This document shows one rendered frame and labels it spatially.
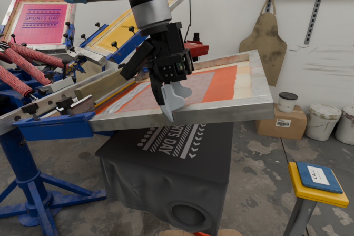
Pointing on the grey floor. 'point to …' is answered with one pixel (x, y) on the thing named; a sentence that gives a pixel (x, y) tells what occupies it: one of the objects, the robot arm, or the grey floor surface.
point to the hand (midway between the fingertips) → (171, 112)
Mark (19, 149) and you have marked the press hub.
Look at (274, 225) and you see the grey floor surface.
